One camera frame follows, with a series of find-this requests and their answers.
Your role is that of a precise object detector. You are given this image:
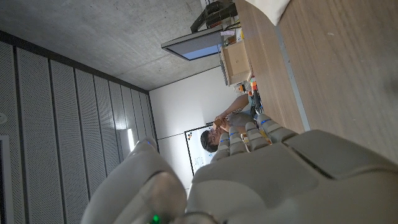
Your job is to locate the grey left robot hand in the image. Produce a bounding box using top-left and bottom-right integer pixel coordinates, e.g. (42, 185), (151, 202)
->
(80, 113), (398, 224)

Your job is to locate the beige cloth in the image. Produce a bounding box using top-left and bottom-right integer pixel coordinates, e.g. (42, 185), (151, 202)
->
(245, 0), (292, 26)

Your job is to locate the whiteboard with black frame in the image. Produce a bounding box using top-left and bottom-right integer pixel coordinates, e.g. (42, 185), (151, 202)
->
(185, 124), (218, 175)

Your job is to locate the small wooden box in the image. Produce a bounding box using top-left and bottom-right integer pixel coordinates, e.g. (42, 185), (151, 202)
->
(220, 40), (252, 86)

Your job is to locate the seated person in grey shirt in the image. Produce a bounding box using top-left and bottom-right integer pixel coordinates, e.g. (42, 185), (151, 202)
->
(200, 94), (259, 153)

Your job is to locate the black computer monitor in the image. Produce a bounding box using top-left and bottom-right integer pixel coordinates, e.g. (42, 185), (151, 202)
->
(160, 26), (224, 62)

